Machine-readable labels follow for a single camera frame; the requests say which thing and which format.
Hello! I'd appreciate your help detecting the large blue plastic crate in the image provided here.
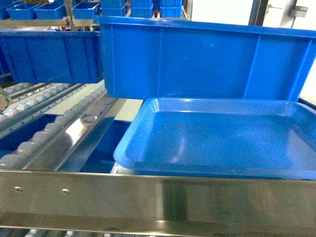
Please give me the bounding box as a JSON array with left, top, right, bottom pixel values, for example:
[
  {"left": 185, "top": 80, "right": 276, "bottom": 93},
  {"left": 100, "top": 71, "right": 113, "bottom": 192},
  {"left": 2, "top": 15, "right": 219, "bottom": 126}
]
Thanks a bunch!
[{"left": 95, "top": 16, "right": 316, "bottom": 101}]

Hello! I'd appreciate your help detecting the blue plastic tray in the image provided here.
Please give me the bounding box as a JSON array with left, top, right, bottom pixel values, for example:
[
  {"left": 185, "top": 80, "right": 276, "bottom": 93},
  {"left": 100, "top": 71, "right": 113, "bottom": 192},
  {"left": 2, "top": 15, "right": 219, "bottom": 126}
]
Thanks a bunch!
[{"left": 114, "top": 98, "right": 316, "bottom": 180}]

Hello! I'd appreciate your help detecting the white roller track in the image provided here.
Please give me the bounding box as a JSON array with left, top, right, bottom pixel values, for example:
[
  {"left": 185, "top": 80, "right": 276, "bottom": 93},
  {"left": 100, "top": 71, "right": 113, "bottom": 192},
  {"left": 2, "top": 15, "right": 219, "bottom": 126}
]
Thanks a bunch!
[{"left": 0, "top": 82, "right": 105, "bottom": 170}]

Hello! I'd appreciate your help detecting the left blue crate on rack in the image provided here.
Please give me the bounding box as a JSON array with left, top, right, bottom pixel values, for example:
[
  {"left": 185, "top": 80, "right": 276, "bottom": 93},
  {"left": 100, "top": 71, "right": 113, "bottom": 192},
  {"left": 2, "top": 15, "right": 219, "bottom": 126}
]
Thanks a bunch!
[{"left": 0, "top": 29, "right": 104, "bottom": 84}]

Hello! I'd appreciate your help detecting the steel rack front rail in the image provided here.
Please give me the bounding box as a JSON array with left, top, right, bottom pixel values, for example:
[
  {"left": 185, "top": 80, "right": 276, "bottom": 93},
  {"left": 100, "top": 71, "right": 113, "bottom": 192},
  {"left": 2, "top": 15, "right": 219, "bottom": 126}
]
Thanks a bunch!
[{"left": 0, "top": 170, "right": 316, "bottom": 237}]

